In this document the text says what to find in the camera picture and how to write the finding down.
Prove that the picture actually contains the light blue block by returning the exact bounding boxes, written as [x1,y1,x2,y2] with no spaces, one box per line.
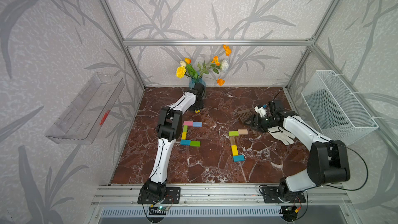
[192,122,202,128]

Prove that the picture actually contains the pink block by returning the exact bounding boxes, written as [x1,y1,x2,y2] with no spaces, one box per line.
[183,121,193,127]

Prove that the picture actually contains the tan wooden block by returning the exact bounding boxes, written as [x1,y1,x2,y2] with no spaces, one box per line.
[229,136,236,146]
[238,129,248,135]

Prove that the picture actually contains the small yellow-green block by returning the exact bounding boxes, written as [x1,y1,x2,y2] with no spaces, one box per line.
[181,132,187,140]

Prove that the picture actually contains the yellow block front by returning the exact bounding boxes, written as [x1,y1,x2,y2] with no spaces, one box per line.
[231,145,239,157]

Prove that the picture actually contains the teal block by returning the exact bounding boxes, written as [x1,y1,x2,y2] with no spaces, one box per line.
[180,140,191,146]
[233,155,245,162]

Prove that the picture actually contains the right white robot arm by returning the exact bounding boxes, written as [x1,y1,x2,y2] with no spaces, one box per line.
[244,111,350,193]

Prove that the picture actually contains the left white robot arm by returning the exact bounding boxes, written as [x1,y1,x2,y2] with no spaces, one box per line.
[148,88,204,185]

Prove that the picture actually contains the blue glass vase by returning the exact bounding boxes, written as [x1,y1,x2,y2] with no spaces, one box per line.
[189,78,206,89]

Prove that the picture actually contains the artificial flower bouquet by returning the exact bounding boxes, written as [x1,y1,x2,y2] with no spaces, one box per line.
[176,45,232,79]

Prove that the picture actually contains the white glove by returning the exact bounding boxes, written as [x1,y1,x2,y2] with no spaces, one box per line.
[268,127,296,146]

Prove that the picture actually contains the brown slotted wooden tray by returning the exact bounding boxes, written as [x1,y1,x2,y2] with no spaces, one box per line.
[237,109,253,123]

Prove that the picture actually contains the left circuit board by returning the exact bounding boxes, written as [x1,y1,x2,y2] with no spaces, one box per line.
[148,205,172,216]

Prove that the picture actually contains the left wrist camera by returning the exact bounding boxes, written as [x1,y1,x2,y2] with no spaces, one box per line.
[193,83,206,97]

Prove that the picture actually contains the white wire mesh basket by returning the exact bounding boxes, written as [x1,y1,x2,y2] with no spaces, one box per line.
[302,70,379,145]

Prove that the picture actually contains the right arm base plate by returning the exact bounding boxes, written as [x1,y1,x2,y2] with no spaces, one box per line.
[259,185,307,204]

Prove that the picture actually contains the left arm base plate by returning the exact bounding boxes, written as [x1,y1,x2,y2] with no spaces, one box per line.
[137,187,181,204]

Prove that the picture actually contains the clear plastic wall shelf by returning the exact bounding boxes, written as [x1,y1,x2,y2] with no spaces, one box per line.
[45,72,125,145]

